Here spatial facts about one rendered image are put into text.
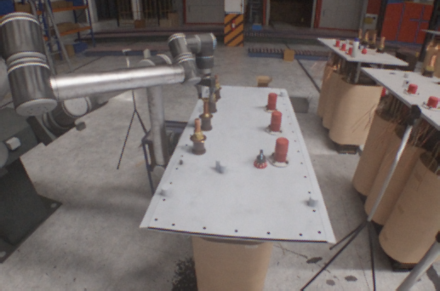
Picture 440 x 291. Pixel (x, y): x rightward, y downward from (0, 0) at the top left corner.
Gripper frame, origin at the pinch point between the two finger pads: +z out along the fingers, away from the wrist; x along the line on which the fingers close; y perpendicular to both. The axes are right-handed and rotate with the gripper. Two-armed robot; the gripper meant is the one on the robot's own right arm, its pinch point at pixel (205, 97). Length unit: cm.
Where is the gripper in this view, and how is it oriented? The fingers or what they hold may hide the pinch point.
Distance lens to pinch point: 156.0
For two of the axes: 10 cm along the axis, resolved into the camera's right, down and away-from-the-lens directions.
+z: 0.0, 8.8, 4.8
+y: 5.6, -4.0, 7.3
